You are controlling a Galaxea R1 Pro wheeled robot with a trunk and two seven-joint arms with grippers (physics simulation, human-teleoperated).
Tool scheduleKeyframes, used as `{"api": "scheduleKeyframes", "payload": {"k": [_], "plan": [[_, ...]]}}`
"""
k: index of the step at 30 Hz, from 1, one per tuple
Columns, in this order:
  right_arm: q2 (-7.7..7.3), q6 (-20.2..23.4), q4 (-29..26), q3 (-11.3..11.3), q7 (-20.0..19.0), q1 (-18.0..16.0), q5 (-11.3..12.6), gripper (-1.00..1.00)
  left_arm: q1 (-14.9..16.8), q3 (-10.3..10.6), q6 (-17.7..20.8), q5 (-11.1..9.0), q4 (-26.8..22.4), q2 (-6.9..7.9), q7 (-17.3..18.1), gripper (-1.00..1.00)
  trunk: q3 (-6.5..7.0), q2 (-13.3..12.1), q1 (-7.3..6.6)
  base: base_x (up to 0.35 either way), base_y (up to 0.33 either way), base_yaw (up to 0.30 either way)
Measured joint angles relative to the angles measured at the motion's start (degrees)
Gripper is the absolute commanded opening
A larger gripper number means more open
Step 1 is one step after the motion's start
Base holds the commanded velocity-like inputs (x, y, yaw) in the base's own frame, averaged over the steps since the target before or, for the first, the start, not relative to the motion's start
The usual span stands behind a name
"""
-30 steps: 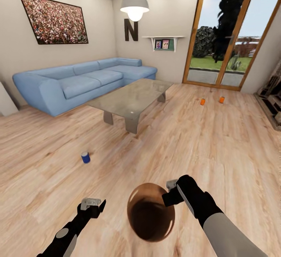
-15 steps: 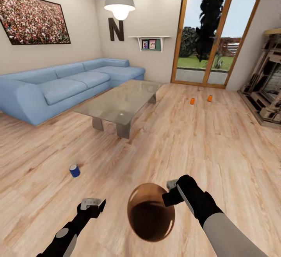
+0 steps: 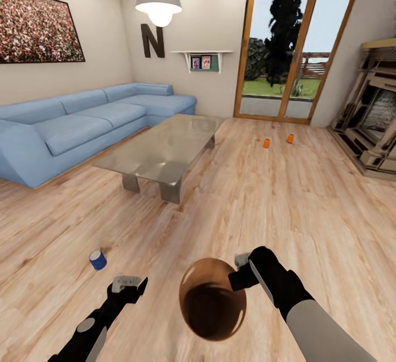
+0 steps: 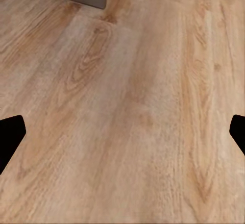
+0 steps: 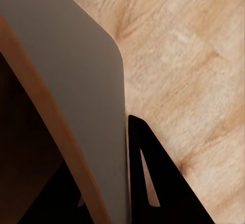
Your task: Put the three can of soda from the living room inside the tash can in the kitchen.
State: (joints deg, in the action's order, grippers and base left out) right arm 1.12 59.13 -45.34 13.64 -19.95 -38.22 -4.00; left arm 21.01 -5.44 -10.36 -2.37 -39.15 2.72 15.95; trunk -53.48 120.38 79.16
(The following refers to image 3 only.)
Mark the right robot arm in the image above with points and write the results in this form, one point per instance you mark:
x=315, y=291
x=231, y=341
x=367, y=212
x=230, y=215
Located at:
x=319, y=337

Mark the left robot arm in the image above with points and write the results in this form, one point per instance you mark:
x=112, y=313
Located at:
x=91, y=333

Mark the wood fireplace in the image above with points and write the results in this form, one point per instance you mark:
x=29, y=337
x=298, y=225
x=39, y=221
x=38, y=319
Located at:
x=366, y=127

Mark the coffee table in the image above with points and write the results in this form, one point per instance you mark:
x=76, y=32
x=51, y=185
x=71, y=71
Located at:
x=163, y=153

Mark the trash can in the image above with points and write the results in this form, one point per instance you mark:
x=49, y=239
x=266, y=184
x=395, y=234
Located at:
x=207, y=302

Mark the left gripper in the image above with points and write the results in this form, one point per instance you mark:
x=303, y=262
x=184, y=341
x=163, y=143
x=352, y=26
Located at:
x=128, y=295

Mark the decorative sign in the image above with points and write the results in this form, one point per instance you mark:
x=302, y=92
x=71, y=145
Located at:
x=147, y=37

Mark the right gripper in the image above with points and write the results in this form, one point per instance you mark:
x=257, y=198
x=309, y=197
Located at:
x=239, y=280

